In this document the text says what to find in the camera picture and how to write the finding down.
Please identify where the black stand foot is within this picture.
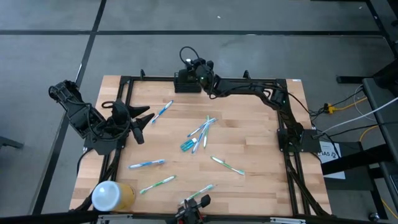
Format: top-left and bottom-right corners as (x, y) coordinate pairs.
(0, 136), (25, 150)

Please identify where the black right camera cable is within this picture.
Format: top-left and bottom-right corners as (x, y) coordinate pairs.
(179, 46), (200, 68)

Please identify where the green white toothbrush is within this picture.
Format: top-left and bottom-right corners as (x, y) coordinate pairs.
(203, 115), (211, 149)
(139, 175), (177, 195)
(210, 156), (246, 175)
(180, 184), (215, 205)

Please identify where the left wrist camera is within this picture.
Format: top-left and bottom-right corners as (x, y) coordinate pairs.
(111, 99), (129, 124)

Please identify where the black equipment stand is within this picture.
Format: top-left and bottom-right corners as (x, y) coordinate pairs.
(322, 142), (398, 192)

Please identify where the yellow canister white lid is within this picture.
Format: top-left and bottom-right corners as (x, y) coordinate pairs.
(91, 180), (136, 213)

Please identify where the black clamp device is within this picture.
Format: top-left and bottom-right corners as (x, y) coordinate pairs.
(174, 194), (211, 224)

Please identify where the dark grey desk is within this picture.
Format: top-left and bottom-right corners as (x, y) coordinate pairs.
(362, 77), (398, 220)

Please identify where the black aluminium table frame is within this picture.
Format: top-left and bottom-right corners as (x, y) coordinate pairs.
(70, 68), (332, 218)

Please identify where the black wire basket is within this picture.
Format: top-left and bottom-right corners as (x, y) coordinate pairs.
(173, 68), (203, 94)

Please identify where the teal mouthwash bottle white cap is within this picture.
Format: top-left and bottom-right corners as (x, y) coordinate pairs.
(180, 138), (198, 153)

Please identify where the white paper sheet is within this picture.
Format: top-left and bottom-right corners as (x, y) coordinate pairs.
(317, 141), (346, 180)

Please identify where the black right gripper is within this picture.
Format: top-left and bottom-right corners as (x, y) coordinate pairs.
(178, 57), (218, 94)

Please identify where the yellow cable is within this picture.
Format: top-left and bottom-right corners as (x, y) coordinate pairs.
(325, 96), (369, 114)

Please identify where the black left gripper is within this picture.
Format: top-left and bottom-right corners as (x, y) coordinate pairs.
(123, 103), (155, 146)

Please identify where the white cable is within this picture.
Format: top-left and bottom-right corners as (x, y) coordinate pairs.
(320, 96), (398, 135)

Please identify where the blue white toothbrush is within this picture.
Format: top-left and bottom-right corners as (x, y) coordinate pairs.
(128, 159), (166, 169)
(192, 119), (212, 154)
(187, 118), (218, 138)
(150, 100), (174, 124)

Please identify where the black floor stand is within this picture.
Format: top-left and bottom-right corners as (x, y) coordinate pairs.
(336, 60), (398, 90)

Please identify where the silver metal bracket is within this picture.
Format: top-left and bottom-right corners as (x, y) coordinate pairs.
(269, 217), (307, 224)

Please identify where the black crossbeam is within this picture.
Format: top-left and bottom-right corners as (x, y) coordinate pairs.
(0, 210), (398, 224)

